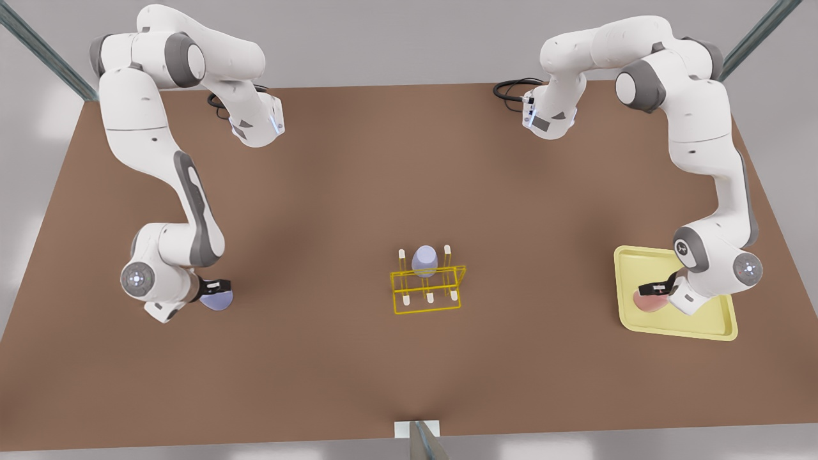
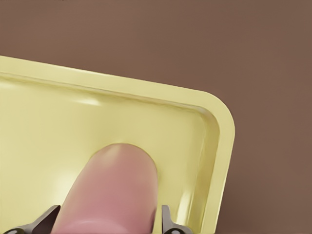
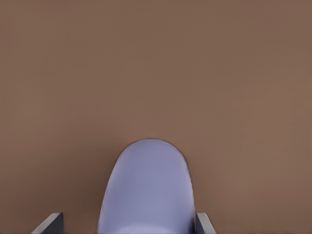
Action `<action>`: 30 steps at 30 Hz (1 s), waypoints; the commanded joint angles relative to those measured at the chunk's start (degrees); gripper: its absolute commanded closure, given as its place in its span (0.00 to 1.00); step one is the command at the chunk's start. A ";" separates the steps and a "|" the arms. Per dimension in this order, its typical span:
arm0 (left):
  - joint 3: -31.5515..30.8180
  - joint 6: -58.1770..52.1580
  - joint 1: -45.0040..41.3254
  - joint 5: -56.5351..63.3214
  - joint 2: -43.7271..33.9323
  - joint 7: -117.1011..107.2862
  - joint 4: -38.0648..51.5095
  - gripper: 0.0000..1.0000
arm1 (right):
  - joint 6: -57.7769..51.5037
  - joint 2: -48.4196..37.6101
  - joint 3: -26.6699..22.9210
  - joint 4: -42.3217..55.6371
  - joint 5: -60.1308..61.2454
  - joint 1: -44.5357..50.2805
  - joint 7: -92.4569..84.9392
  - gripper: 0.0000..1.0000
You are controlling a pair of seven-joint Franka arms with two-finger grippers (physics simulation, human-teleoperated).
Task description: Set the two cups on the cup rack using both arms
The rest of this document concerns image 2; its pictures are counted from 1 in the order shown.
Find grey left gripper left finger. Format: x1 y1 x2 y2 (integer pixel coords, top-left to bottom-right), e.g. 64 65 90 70
0 205 61 234

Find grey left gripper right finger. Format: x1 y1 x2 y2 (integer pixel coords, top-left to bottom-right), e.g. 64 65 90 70
161 204 194 234

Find pink rounded cylinder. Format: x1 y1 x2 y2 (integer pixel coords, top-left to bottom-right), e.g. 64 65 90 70
50 143 157 234

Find pale yellow tray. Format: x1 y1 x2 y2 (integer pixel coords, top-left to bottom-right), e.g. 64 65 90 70
0 55 236 234

